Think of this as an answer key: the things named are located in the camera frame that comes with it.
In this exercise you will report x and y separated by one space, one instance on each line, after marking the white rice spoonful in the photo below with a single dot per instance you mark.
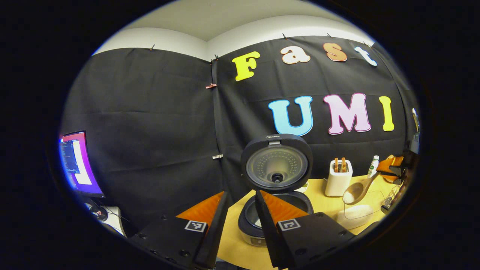
350 196

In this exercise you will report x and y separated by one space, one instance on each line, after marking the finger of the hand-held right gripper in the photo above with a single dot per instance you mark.
390 165

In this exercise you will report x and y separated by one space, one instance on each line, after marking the toasted bread slice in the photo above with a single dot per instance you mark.
343 165
336 165

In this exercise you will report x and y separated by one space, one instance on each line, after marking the pink clothes clip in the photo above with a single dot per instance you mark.
211 86

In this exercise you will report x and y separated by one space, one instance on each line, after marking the computer monitor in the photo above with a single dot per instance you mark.
78 161

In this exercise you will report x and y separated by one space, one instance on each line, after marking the clear plastic rice container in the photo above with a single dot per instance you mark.
375 204

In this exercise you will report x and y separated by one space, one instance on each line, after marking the black round device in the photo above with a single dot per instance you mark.
99 214

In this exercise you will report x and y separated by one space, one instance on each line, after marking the white side table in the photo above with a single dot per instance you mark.
114 223

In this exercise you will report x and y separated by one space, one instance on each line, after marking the black backdrop cloth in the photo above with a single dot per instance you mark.
150 112

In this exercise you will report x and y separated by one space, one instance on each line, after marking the white rice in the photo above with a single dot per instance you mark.
354 218
258 223

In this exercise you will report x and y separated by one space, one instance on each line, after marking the dark grey rice cooker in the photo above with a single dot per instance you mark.
277 165

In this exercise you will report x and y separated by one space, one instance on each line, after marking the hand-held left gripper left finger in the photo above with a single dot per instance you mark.
217 232

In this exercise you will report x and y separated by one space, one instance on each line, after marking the wooden spoon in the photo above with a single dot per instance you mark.
362 187

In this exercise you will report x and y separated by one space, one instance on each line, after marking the white milk bottle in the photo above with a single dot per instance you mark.
373 165

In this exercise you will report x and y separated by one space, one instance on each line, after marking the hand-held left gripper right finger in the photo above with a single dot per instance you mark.
268 232

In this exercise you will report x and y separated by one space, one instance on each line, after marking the white divided condiment tray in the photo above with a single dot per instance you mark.
304 187

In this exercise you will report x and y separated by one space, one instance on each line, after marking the white toaster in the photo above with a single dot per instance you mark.
337 185

